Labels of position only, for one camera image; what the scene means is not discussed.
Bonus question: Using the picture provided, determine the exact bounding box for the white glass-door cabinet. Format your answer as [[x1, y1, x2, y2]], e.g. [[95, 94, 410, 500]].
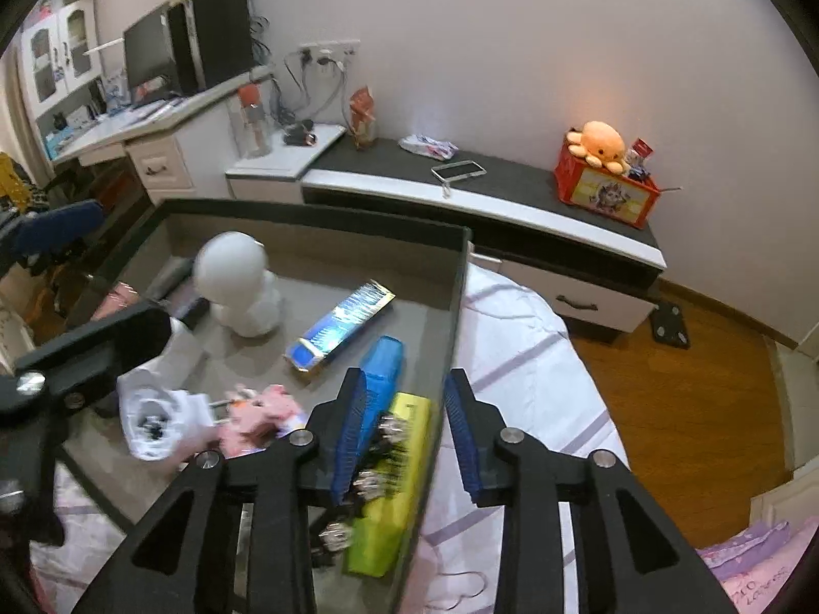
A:
[[19, 0, 103, 122]]

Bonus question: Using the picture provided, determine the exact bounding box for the black and white TV stand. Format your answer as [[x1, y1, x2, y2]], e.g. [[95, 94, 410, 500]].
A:
[[300, 134, 666, 343]]

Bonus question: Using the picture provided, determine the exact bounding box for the tissue packet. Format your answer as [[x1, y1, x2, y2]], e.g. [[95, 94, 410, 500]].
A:
[[398, 134, 460, 160]]

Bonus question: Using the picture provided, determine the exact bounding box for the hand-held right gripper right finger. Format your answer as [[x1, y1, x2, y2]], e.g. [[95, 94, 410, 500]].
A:
[[443, 366, 743, 614]]

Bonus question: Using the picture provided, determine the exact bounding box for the white nightstand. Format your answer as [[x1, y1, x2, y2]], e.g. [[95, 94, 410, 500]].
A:
[[225, 121, 348, 202]]

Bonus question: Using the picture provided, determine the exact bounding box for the clear bottle with red cap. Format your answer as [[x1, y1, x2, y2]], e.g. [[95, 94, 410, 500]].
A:
[[238, 84, 270, 158]]

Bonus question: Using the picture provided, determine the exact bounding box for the clear plastic packet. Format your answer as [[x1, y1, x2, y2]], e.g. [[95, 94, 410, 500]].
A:
[[117, 315, 222, 463]]

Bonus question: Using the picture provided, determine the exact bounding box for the yellow highlighter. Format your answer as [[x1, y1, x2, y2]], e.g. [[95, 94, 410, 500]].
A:
[[342, 392, 433, 578]]

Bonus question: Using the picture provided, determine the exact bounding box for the white desk with drawers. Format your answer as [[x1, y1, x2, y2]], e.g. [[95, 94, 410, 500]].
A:
[[54, 64, 270, 206]]

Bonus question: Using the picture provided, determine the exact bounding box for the white smartphone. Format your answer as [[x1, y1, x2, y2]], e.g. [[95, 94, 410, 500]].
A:
[[430, 159, 487, 181]]

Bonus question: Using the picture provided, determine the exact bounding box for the black computer tower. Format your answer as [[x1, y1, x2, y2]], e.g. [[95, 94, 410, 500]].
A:
[[167, 0, 257, 96]]

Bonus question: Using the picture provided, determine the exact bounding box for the white round-headed figurine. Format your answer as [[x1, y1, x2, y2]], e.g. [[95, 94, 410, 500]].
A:
[[193, 230, 284, 338]]

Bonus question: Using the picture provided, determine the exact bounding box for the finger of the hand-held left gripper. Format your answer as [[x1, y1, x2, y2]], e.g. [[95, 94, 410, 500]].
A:
[[0, 302, 173, 547], [0, 200, 107, 276]]

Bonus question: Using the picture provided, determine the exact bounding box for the orange snack bag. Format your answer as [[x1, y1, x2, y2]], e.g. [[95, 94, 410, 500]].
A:
[[349, 86, 378, 151]]

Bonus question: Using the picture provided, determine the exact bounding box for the orange octopus plush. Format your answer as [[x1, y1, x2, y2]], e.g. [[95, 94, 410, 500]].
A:
[[564, 120, 627, 173]]

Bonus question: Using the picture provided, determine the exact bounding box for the white wall power outlet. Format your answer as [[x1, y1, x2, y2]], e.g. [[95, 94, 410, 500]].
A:
[[299, 38, 361, 60]]

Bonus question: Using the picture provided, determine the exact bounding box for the blue highlighter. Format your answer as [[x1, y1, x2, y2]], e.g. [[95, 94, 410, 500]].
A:
[[355, 336, 407, 455]]

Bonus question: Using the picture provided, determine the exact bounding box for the pink quilt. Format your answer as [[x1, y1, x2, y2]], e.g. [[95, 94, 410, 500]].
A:
[[694, 518, 807, 614]]

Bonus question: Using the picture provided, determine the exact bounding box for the pink box with dark rim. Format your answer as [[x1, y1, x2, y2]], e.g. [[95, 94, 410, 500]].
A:
[[48, 198, 475, 614]]

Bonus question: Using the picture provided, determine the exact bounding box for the black computer monitor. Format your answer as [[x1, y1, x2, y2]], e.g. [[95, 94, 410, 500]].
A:
[[123, 13, 180, 104]]

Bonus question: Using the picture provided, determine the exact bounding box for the blue and gold pack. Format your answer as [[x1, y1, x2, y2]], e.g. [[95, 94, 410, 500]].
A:
[[283, 279, 396, 375]]

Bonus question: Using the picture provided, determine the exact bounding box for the striped white tablecloth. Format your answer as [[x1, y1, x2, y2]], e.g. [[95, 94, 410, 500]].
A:
[[29, 256, 631, 614]]

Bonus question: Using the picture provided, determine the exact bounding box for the red printed storage box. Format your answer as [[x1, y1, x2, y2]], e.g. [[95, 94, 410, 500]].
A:
[[553, 141, 666, 230]]

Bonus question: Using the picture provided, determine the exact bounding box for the row of black binder clips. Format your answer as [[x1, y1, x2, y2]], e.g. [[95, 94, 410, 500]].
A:
[[310, 414, 414, 567]]

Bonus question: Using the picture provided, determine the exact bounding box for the yellow patterned cloth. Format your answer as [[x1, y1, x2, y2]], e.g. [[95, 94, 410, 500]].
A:
[[0, 153, 39, 212]]

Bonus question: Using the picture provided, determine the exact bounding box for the black bathroom scale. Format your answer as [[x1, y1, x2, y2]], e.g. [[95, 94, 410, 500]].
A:
[[649, 299, 692, 349]]

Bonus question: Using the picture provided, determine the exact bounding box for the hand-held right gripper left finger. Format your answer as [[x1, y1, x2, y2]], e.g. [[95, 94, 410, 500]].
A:
[[70, 366, 372, 614]]

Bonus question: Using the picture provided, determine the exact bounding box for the pink building block figure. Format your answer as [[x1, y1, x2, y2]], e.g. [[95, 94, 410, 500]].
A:
[[214, 384, 305, 462]]

